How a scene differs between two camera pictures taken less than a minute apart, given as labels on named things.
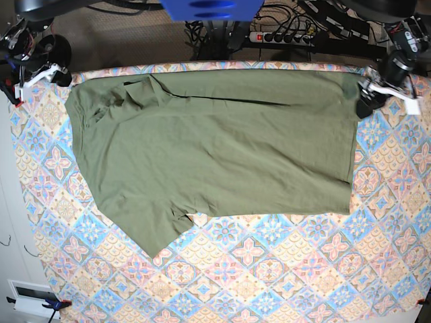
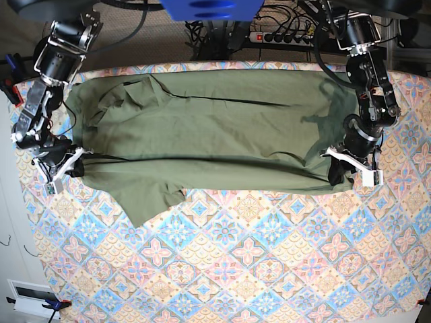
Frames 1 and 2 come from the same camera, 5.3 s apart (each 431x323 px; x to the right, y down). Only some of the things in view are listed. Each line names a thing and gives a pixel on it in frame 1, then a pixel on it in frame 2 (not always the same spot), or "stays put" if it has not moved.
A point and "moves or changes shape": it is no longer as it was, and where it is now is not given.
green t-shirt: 158,148 moves or changes shape
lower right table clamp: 422,301 stays put
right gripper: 373,95 to 358,149
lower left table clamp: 54,305 stays put
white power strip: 281,38 stays put
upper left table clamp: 10,77 stays put
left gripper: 60,78 to 58,160
